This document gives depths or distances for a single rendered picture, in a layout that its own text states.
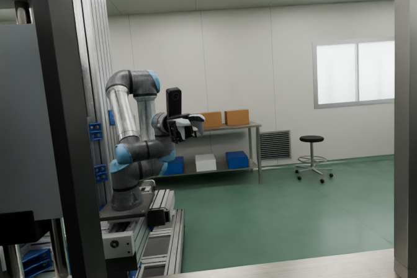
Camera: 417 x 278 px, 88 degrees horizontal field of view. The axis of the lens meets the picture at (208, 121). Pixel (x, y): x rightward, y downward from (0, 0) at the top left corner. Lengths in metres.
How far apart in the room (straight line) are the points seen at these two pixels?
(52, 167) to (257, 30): 3.88
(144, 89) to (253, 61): 3.01
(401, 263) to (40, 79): 0.69
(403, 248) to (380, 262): 0.08
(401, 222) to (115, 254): 0.94
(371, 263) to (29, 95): 0.70
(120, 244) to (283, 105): 3.46
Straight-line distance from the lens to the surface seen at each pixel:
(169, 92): 0.68
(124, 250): 1.07
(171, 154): 0.85
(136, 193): 1.13
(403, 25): 0.55
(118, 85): 1.02
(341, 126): 4.57
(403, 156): 0.55
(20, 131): 0.33
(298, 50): 4.21
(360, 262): 0.67
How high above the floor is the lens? 1.28
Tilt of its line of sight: 5 degrees down
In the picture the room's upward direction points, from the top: 4 degrees counter-clockwise
